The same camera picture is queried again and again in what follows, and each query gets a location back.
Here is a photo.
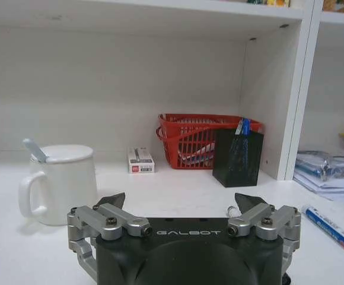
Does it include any stack of plastic document sleeves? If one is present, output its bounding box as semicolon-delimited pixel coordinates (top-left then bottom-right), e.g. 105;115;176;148
292;150;344;201

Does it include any pale blue spoon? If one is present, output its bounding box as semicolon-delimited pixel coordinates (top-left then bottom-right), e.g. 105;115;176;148
23;138;49;164

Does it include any small white refill box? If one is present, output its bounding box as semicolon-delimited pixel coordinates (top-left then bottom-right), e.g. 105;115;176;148
127;145;156;174

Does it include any white ceramic mug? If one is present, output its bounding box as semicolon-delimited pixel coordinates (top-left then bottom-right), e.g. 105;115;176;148
18;144;98;226

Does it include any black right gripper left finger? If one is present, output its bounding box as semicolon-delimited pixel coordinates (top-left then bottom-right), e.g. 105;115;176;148
66;192;153;279

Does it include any black mesh pen holder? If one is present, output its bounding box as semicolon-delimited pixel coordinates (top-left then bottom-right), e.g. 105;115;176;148
212;129;264;189

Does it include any blue pen in holder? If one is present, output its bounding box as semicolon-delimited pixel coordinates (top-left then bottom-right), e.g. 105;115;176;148
234;118;252;137

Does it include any red plastic basket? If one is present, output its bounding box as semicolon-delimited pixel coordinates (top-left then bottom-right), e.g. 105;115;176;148
155;113;264;170

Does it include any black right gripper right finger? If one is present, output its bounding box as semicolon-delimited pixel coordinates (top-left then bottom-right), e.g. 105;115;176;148
227;192;302;276

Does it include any white and blue marker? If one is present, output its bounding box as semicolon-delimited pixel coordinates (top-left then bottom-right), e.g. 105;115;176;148
301;204;344;262

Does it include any white shelf unit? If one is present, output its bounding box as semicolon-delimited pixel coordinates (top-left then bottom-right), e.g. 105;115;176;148
0;0;344;182

